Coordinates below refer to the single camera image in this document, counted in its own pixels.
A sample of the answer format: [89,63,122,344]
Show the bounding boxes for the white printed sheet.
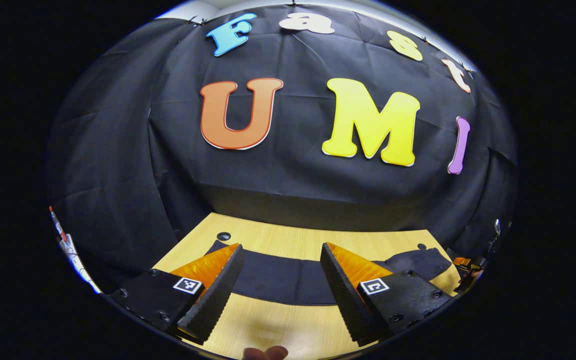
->
[49,205,103,295]

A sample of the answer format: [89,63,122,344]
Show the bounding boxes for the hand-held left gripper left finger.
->
[109,243,246,345]

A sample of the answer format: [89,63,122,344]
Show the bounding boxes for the dark grey jeans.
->
[205,240,453,307]

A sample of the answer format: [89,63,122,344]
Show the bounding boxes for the black backdrop cloth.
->
[45,2,519,296]

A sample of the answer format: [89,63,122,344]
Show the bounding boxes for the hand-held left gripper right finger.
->
[319,242,454,345]

